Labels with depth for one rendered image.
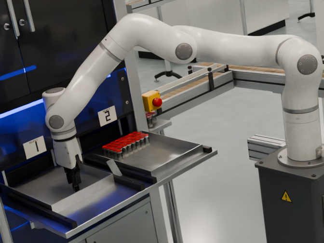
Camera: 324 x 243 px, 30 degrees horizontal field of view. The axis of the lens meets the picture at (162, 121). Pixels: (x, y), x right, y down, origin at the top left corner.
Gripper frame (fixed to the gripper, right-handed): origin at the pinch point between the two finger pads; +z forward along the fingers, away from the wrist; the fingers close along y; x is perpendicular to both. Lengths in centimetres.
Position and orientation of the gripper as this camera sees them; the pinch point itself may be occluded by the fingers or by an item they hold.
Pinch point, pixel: (74, 178)
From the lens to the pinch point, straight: 209.8
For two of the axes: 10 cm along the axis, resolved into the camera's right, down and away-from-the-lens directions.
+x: 7.1, -3.4, 6.1
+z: 1.5, 9.3, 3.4
